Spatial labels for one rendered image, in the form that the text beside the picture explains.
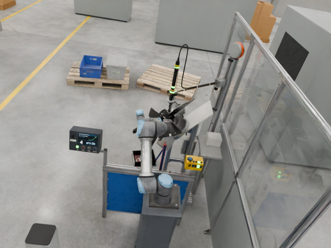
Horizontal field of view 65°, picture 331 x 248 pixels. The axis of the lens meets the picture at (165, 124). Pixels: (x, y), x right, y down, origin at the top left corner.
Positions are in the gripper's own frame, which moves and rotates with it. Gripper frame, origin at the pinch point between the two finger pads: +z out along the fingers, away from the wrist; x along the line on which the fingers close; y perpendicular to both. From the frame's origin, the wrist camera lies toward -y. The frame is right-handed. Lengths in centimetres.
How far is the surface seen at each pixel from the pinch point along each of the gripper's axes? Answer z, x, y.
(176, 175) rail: 24.4, -30.3, 29.8
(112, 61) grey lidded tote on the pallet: 26, 286, -96
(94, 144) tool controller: -28, -34, -35
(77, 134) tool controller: -40, -32, -47
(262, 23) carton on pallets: 144, 746, 330
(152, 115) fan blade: -5.3, 34.2, 7.8
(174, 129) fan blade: -14.8, -6.7, 32.5
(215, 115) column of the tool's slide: 12, 45, 78
